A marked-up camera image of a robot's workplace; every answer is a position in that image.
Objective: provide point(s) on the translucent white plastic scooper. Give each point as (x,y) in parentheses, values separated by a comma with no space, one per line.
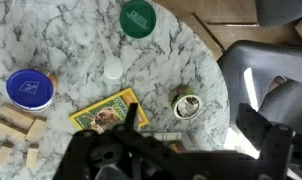
(113,67)

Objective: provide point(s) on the white labelled box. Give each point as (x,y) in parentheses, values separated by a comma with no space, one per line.
(167,136)

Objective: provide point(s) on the green round plastic lid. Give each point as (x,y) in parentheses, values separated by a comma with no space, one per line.
(138,19)

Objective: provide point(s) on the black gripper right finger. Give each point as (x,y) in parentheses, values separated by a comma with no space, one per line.
(274,150)

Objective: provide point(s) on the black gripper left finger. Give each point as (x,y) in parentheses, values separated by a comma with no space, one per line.
(101,153)

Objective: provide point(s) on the light wooden block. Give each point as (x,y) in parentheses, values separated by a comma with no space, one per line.
(6,130)
(32,157)
(3,155)
(36,130)
(16,116)

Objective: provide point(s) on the yellow animal picture book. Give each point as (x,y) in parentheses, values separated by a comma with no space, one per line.
(104,113)

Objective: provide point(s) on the grey chair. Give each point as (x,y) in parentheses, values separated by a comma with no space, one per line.
(284,11)
(277,60)

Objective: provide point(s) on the small open can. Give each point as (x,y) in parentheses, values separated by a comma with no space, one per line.
(186,105)

